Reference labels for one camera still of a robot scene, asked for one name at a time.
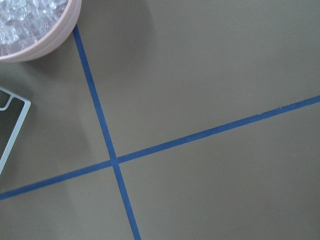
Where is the white wire cup rack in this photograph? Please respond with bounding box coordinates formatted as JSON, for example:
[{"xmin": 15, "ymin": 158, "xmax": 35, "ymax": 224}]
[{"xmin": 0, "ymin": 87, "xmax": 31, "ymax": 171}]

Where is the pink bowl with ice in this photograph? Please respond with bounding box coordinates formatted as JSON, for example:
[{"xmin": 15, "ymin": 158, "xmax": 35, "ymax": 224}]
[{"xmin": 0, "ymin": 0, "xmax": 82, "ymax": 63}]

